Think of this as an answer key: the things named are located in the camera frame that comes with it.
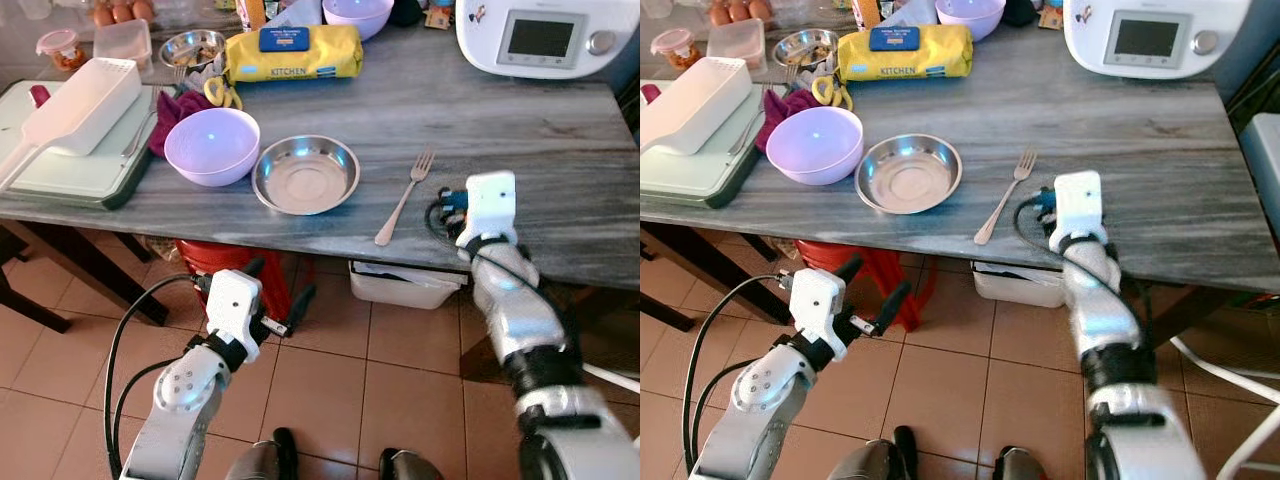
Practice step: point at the clear plastic container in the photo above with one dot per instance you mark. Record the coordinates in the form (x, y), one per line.
(122, 45)
(735, 42)

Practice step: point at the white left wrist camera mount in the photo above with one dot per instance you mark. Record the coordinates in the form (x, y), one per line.
(232, 300)
(818, 300)

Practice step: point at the brown egg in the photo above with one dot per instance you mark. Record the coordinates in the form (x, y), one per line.
(760, 8)
(144, 8)
(740, 10)
(102, 14)
(122, 11)
(720, 14)

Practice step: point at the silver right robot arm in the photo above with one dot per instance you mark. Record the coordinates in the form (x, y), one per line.
(520, 310)
(1110, 310)

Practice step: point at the black pouch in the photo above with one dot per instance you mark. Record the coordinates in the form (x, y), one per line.
(406, 12)
(1020, 12)

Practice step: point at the orange label bottle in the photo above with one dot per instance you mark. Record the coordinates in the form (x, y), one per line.
(867, 14)
(252, 14)

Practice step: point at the red plastic stool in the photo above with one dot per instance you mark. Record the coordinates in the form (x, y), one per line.
(815, 252)
(200, 258)

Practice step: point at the clear jar red lid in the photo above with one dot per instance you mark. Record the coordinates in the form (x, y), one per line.
(675, 48)
(60, 50)

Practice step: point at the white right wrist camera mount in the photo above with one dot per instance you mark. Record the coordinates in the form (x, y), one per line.
(1078, 205)
(490, 205)

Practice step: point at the grey robot left leg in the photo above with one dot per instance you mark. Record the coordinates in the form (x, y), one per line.
(875, 460)
(262, 460)

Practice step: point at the white plastic storage bin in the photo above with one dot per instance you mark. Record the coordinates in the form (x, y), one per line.
(1015, 290)
(400, 290)

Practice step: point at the lilac plastic bowl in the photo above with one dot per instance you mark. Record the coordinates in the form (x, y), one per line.
(812, 148)
(358, 18)
(970, 18)
(210, 150)

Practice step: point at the maroon cloth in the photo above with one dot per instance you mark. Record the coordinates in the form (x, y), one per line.
(780, 105)
(170, 110)

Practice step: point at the pale green cutting board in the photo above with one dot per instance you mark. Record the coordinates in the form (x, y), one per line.
(70, 175)
(690, 175)

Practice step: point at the grey robot leg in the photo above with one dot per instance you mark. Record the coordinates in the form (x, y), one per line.
(875, 460)
(408, 466)
(262, 460)
(1018, 465)

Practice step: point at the white metal rack frame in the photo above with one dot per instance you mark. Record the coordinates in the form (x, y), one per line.
(610, 378)
(1235, 390)

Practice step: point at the small steel bowl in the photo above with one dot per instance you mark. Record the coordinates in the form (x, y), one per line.
(805, 46)
(190, 48)

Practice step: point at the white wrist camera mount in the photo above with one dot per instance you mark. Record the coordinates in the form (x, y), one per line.
(818, 300)
(232, 300)
(490, 205)
(1078, 205)

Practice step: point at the grey top dark wooden table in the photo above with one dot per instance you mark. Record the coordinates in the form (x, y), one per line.
(500, 130)
(1130, 130)

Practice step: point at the steel fork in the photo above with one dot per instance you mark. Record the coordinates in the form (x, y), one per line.
(1005, 198)
(405, 198)

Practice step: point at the grey robot right leg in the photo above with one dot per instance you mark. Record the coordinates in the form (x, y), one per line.
(1018, 465)
(408, 466)

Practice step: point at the yellow kitchen towel package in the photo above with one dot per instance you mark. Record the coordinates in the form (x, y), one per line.
(300, 62)
(900, 62)

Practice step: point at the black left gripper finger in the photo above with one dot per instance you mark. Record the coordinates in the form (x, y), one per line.
(302, 305)
(897, 305)
(253, 269)
(850, 267)

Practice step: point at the white food processor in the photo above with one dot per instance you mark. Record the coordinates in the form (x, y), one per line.
(490, 50)
(1090, 50)

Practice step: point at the shallow steel plate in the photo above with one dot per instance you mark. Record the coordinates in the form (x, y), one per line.
(908, 175)
(305, 175)

